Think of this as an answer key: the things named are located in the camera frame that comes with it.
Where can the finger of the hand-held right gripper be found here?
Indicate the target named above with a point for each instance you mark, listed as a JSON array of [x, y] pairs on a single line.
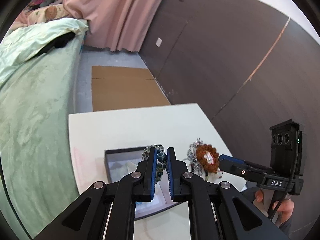
[[232, 168], [233, 158]]

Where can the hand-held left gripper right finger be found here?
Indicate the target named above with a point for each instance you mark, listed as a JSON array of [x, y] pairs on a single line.
[[170, 170]]

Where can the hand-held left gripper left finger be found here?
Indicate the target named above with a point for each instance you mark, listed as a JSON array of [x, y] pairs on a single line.
[[153, 170]]

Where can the black jewelry box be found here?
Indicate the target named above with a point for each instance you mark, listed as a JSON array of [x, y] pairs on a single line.
[[117, 165]]

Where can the person's right hand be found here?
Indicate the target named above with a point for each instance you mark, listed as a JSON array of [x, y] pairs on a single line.
[[285, 208]]

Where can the white side table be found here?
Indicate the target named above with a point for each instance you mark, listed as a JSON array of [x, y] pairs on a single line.
[[140, 127]]

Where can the flat brown cardboard sheet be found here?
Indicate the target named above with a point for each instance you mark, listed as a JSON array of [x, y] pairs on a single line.
[[125, 87]]

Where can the green plush blanket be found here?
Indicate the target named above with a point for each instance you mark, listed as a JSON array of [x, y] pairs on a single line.
[[35, 130]]

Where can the black cloth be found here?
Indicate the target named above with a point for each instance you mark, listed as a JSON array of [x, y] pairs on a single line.
[[61, 41]]

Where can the pink curtain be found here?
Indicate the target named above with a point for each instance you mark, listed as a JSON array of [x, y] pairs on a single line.
[[112, 15]]

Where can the pale green duvet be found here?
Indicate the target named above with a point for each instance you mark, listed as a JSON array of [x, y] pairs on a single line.
[[32, 42]]

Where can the bear print pillow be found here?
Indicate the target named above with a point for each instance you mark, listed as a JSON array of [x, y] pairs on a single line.
[[47, 13]]

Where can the white wall socket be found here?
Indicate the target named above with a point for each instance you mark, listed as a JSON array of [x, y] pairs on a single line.
[[159, 42]]

